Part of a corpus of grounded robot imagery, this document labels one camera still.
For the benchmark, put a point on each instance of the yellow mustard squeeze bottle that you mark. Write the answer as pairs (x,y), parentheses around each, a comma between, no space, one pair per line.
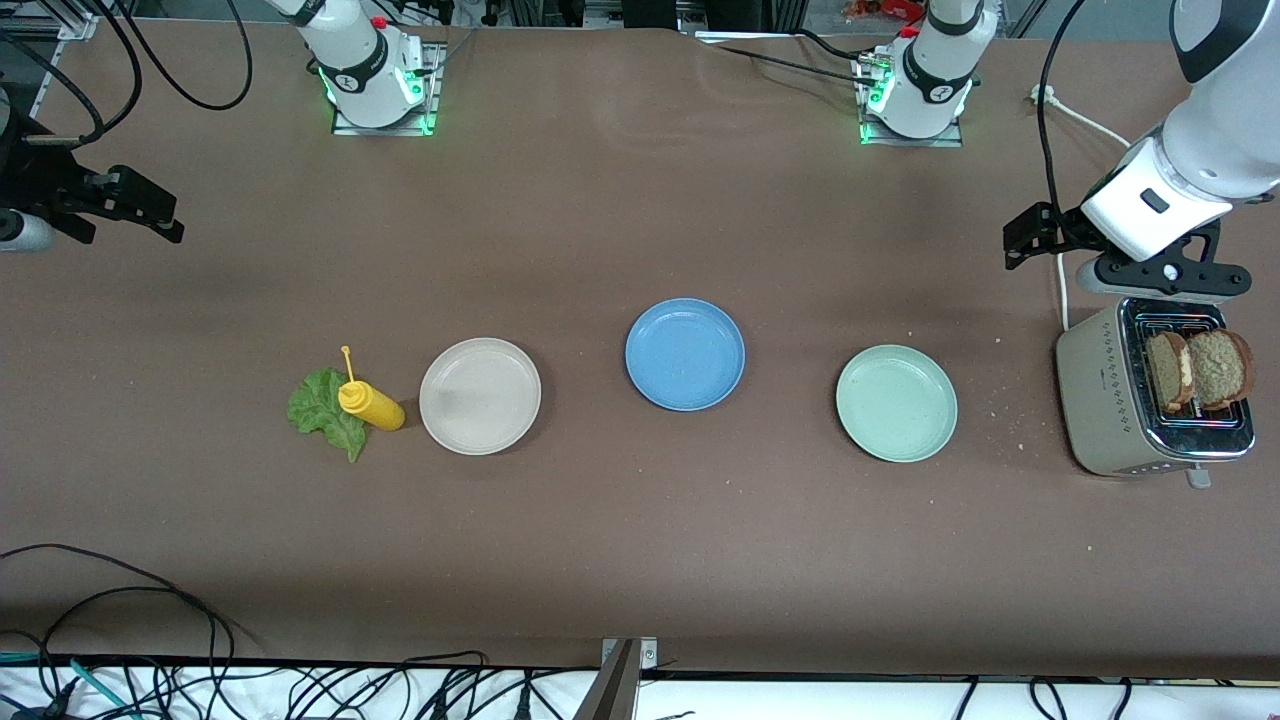
(375,405)

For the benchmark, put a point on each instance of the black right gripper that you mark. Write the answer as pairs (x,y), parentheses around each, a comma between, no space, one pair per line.
(40,183)

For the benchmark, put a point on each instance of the beige plate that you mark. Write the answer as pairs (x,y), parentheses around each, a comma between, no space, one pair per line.
(480,397)

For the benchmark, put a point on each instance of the red package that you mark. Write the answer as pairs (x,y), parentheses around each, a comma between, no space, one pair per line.
(900,8)

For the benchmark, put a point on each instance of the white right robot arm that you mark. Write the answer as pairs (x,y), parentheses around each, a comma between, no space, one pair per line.
(350,50)

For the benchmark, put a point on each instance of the green lettuce leaf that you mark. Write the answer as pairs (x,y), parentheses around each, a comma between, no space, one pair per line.
(315,405)

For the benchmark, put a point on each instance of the brown bread slice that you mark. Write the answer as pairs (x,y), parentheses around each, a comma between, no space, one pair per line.
(1220,368)
(1165,372)

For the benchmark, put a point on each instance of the white board strip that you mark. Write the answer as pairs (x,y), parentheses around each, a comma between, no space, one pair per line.
(800,702)

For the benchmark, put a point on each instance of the pale green plate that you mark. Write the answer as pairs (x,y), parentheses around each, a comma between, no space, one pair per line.
(897,403)

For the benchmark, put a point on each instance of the blue plate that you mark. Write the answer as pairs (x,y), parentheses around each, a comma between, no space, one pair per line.
(685,355)

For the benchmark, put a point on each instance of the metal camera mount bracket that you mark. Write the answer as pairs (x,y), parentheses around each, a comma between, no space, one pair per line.
(615,690)

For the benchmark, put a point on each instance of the beige and chrome toaster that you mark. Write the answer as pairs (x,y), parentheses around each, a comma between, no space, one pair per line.
(1100,400)

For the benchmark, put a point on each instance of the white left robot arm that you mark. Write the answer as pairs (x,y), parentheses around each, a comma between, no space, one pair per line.
(1210,150)

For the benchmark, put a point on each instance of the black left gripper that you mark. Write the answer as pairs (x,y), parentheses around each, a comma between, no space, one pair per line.
(1066,228)

